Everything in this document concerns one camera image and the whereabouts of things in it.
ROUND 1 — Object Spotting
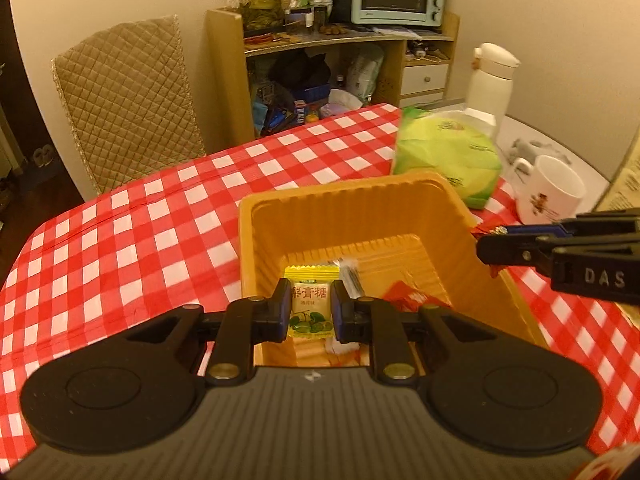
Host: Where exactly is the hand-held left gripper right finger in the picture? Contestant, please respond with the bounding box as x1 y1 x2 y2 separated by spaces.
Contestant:
331 280 494 387

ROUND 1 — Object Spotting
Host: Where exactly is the orange plastic tray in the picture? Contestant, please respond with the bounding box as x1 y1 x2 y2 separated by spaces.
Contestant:
238 171 549 377

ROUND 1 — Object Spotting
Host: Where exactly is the white and black snack packet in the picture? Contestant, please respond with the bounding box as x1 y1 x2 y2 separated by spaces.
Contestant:
334 257 369 307

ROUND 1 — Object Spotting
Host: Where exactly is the green tissue pack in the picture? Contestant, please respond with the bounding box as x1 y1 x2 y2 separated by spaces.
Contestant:
390 106 504 210

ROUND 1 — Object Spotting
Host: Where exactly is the white mug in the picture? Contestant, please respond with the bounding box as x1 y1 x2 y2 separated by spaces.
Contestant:
510 154 587 226

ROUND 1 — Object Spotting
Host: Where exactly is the black bag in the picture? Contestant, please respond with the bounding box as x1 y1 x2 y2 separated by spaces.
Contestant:
270 52 332 95

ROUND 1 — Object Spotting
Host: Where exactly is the yellow candy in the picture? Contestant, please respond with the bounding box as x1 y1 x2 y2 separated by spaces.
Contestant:
283 265 335 340

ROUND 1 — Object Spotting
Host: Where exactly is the wooden shelf unit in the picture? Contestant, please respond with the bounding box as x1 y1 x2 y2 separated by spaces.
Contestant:
206 7 461 149

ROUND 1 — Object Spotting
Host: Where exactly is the red checked tablecloth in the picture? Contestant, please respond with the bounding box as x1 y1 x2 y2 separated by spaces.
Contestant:
0 102 640 467

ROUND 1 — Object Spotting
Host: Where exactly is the white plastic bag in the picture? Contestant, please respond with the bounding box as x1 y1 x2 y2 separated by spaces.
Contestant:
344 45 386 109

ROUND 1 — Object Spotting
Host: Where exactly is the white candy wrapper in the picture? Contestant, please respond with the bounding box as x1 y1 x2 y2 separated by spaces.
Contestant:
324 337 362 357

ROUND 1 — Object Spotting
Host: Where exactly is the chair with quilted beige cover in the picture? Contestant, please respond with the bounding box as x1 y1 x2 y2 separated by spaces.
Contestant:
51 15 207 197

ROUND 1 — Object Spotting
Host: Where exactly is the red snack packet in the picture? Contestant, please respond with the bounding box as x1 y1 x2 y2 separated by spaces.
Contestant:
382 281 454 314
470 225 509 279

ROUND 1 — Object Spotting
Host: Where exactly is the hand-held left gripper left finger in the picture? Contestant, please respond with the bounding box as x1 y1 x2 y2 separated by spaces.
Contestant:
117 277 294 387

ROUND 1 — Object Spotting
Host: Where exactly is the pickle jar with orange lid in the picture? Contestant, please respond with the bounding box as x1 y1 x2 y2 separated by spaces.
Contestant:
241 0 285 31

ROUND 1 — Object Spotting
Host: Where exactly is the white thermos bottle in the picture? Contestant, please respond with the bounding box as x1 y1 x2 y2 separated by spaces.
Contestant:
465 42 521 129

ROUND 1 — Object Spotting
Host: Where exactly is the sunflower printed box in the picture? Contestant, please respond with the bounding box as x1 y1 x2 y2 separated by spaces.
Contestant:
594 136 640 214

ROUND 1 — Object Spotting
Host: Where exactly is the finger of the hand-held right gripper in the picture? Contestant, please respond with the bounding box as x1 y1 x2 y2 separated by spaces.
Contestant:
475 233 640 273
502 208 640 239

